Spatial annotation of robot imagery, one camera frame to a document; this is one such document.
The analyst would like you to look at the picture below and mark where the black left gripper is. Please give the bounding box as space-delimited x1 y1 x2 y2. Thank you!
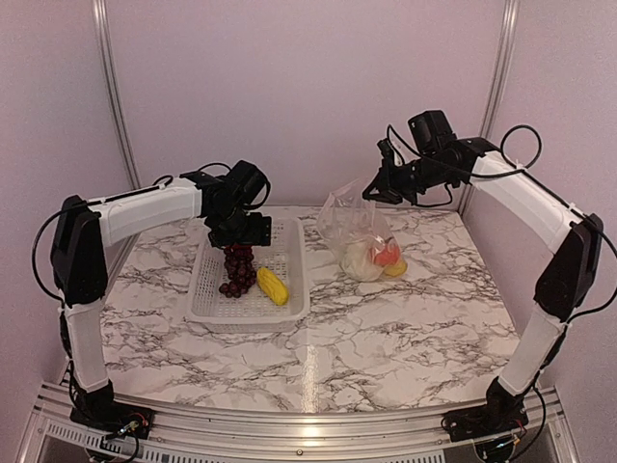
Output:
210 203 271 246

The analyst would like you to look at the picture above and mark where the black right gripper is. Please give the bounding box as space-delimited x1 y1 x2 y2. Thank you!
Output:
362 153 457 204

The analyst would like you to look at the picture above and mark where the purple toy grape bunch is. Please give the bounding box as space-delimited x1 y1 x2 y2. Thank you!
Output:
219 245 256 298

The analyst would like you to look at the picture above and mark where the clear zip top bag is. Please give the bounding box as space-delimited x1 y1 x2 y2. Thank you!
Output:
316 177 405 266

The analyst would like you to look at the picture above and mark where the white toy cauliflower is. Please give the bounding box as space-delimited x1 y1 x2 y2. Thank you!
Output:
340 241 383 282

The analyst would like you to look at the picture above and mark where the yellow toy corn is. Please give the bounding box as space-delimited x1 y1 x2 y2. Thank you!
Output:
383 259 408 278
256 267 289 306

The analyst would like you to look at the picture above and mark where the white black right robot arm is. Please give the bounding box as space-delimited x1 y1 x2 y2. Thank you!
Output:
362 138 604 432

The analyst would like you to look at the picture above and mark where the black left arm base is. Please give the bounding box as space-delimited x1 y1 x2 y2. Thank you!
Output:
68 381 154 439

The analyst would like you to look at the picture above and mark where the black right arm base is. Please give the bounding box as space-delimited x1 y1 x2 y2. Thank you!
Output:
441 378 529 442

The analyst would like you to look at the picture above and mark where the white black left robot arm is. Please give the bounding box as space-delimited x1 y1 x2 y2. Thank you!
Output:
50 162 272 429

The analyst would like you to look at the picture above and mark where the white perforated plastic basket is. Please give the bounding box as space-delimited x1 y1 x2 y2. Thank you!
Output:
187 218 310 334

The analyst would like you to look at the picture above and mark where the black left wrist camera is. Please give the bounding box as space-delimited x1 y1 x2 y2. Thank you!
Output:
224 160 271 210

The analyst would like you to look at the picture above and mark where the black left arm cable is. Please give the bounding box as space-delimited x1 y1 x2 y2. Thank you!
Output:
31 182 174 310

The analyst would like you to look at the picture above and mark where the aluminium right frame post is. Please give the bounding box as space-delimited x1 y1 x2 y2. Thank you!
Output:
479 0 521 138

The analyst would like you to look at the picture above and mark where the aluminium frame post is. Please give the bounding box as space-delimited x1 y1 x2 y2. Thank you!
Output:
93 0 142 188
479 0 521 138

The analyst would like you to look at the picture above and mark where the aluminium left frame post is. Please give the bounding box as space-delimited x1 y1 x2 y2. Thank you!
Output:
93 0 142 188

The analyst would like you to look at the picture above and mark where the aluminium front frame rail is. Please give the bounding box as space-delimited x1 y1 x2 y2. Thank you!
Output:
13 380 579 463

